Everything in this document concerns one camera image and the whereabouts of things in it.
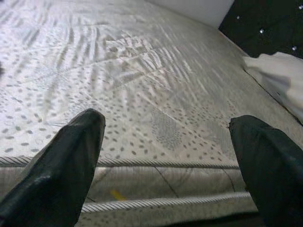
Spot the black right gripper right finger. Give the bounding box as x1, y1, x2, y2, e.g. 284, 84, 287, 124
228, 115, 303, 227

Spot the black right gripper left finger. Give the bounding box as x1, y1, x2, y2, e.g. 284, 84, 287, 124
0, 108, 106, 227

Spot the white pillow with green tag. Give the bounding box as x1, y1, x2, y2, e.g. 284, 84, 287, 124
241, 52, 303, 120

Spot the white quilted mattress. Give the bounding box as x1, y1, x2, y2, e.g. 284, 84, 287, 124
0, 0, 303, 227

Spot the black tufted headboard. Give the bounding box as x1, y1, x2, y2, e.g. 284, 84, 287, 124
217, 0, 303, 59

